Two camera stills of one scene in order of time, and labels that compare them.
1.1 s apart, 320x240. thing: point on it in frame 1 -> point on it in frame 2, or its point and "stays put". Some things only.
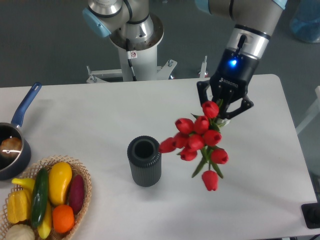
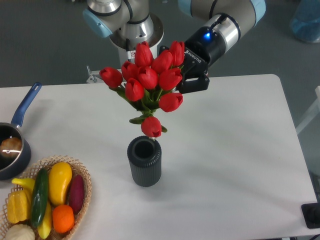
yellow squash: x=60 y=175 stays put
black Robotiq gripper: x=235 y=69 -> x=202 y=50
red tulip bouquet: x=200 y=135 -> x=147 y=83
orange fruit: x=63 y=218 stays put
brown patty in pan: x=10 y=147 stays put
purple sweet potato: x=76 y=193 stays put
